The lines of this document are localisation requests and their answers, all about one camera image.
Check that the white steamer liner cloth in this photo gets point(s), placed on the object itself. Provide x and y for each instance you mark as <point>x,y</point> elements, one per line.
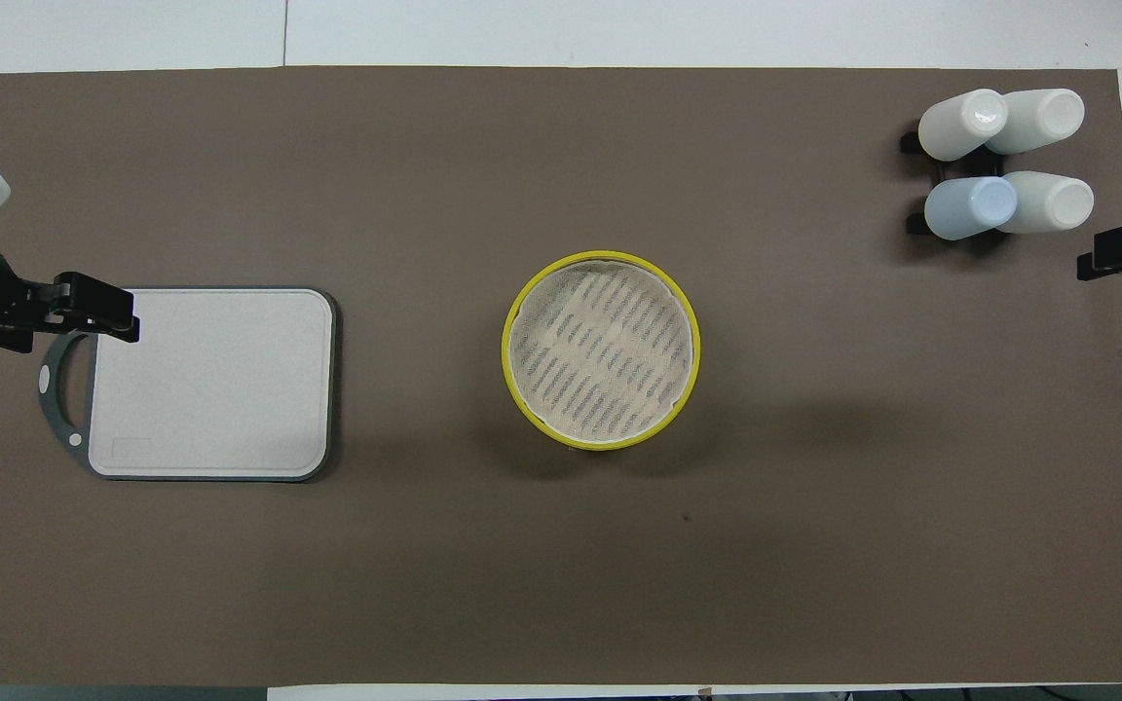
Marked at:
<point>600,350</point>

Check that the black cup rack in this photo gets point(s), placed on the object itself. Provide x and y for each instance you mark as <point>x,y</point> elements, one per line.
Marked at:
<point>912,143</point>

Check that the brown table mat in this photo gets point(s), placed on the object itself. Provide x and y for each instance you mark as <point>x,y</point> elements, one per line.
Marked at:
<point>619,565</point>

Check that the light blue plastic cup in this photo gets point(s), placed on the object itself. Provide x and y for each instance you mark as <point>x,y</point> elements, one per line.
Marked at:
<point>970,206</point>

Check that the white plastic cup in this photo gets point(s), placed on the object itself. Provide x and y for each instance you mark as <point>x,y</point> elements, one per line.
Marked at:
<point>1043,119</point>
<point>1048,202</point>
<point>960,125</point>

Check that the cloth-lined bamboo steamer tier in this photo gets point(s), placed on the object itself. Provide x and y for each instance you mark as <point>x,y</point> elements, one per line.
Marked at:
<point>506,350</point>

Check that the white cutting board grey rim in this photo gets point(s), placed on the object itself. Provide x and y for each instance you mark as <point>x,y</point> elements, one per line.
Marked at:
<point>220,389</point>

